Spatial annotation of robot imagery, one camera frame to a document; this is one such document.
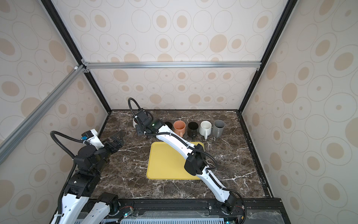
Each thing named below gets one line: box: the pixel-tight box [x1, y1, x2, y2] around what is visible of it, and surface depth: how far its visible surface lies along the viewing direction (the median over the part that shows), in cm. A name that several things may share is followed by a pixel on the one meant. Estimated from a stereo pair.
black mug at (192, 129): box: [187, 121, 200, 140], surface depth 101 cm
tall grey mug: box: [211, 119, 227, 138], surface depth 99 cm
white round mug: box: [198, 120, 213, 140], surface depth 102 cm
